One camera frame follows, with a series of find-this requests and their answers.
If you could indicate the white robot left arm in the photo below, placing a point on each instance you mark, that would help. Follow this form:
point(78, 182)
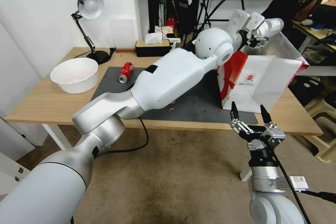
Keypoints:
point(170, 77)

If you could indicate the black metal stand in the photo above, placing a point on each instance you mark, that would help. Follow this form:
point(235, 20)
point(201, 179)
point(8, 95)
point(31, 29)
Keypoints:
point(155, 1)

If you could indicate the wooden office desk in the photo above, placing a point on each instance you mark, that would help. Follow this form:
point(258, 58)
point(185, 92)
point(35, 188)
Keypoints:
point(307, 31)

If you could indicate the black desk lamp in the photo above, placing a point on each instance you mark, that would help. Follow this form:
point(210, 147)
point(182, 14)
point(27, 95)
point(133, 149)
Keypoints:
point(90, 4)

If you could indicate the dark grey desk mat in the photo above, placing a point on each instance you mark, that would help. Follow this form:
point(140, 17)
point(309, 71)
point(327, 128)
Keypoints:
point(189, 108)

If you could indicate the red soda can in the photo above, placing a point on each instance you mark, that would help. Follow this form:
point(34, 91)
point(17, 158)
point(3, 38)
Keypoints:
point(125, 72)

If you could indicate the white cabinet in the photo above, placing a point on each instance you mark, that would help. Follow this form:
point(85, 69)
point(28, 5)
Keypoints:
point(11, 153)

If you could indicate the person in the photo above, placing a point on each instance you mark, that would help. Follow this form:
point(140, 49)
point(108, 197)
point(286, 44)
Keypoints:
point(286, 3)

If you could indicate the white red paper delivery bag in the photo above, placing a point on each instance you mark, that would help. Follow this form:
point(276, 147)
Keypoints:
point(262, 82)

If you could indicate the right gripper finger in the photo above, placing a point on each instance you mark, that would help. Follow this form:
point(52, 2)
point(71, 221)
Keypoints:
point(235, 115)
point(267, 120)

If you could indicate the beige plastic stool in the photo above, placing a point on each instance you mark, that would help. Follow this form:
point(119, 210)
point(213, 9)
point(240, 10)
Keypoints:
point(324, 127)

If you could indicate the black stool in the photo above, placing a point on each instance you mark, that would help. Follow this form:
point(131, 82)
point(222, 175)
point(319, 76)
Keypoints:
point(307, 90)

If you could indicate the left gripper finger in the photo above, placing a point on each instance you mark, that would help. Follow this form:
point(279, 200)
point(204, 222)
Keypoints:
point(260, 45)
point(261, 39)

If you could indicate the box with red cross tape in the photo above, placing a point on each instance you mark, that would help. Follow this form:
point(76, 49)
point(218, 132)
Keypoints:
point(162, 31)

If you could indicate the black tissue box wooden lid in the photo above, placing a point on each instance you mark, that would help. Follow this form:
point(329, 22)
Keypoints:
point(152, 49)

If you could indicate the white tissue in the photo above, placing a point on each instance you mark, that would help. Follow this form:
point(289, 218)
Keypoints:
point(153, 39)

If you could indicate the small red container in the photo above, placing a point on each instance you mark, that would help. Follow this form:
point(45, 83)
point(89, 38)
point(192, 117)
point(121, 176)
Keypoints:
point(171, 22)

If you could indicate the dark computer monitor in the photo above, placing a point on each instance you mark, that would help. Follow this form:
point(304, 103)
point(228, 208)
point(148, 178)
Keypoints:
point(326, 6)

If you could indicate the white table leg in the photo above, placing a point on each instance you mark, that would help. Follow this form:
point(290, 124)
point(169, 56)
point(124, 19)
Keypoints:
point(56, 137)
point(245, 174)

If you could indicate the white round takeout box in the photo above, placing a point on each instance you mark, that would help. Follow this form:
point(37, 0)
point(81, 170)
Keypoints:
point(74, 75)

